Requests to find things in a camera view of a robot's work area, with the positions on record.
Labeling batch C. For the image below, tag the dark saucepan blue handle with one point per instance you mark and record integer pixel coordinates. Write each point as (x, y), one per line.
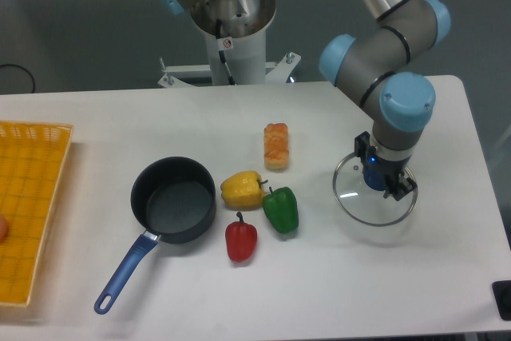
(174, 199)

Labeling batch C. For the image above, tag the red bell pepper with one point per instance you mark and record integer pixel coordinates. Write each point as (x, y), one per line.
(241, 239)

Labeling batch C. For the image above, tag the glass lid blue knob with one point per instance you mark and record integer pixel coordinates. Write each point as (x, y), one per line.
(364, 204)

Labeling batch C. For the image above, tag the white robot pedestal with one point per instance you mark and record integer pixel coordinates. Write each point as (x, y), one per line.
(234, 32)

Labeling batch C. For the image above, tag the black device at table edge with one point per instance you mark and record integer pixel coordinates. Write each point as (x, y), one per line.
(502, 295)

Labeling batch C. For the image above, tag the orange bread loaf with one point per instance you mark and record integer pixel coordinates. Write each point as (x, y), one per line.
(276, 146)

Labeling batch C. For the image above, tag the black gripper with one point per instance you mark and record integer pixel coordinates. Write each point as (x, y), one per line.
(381, 173)

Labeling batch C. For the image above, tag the yellow bell pepper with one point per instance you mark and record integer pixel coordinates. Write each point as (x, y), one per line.
(243, 190)

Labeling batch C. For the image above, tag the yellow woven basket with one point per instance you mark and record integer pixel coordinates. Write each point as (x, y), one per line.
(33, 156)

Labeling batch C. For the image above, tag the green bell pepper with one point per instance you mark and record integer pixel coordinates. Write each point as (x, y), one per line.
(281, 209)

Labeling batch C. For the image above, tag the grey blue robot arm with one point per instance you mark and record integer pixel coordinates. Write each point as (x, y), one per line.
(371, 72)

